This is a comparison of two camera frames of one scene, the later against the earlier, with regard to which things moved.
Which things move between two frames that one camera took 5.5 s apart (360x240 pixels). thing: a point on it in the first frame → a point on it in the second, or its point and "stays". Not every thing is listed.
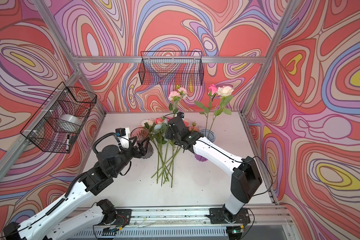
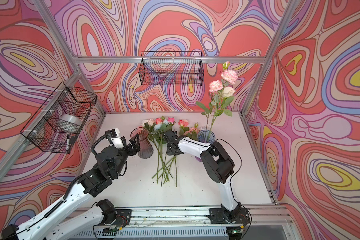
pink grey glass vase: x=142 y=134 stays
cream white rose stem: x=224 y=92 stays
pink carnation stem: x=175 y=96 → x=229 y=76
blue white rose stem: x=158 y=127 stays
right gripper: x=168 y=133 → x=169 y=152
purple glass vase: x=210 y=135 stays
